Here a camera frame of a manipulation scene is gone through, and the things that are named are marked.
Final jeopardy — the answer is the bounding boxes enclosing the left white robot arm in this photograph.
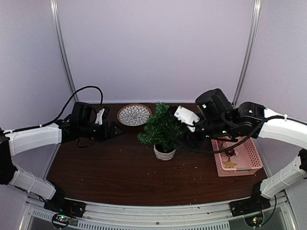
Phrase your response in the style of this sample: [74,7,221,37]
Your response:
[0,102,125,213]

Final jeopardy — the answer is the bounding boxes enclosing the aluminium frame post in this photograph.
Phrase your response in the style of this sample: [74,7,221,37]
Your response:
[232,0,262,106]
[50,0,76,94]

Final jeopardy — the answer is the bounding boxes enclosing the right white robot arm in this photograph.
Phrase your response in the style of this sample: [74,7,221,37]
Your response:
[174,88,307,212]

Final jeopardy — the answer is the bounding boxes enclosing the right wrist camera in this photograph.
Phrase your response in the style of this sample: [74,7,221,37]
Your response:
[174,106,200,132]

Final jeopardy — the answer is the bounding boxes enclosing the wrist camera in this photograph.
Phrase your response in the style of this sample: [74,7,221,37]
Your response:
[174,106,200,132]
[94,106,110,125]

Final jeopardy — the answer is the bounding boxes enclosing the pink plastic basket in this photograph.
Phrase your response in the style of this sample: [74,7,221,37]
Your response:
[214,138,263,177]

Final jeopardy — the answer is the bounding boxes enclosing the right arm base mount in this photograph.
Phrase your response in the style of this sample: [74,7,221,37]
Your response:
[229,199,271,217]

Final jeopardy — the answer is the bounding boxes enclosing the red bauble ornament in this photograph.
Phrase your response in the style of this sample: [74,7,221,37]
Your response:
[225,149,236,157]

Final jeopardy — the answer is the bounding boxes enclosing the small green christmas tree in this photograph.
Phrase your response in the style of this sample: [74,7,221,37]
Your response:
[138,103,181,161]

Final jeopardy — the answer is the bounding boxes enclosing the left aluminium frame post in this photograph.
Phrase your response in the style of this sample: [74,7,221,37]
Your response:
[50,0,76,94]

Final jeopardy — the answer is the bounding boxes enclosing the gold star ornament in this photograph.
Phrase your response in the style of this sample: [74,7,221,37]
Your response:
[223,159,237,169]

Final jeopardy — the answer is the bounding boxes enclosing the right aluminium frame post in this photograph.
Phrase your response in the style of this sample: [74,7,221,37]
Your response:
[232,0,262,106]

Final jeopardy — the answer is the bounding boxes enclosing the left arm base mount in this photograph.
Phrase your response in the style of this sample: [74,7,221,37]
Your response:
[44,199,86,218]

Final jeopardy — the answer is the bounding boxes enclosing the patterned ceramic plate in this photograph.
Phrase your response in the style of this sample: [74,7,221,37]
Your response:
[117,104,152,127]

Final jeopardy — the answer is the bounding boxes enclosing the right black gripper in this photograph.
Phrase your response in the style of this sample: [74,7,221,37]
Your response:
[173,112,233,151]

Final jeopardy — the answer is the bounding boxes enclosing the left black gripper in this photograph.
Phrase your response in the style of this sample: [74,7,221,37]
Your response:
[79,120,125,142]

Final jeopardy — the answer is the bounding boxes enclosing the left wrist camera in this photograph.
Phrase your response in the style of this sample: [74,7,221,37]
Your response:
[94,106,110,125]

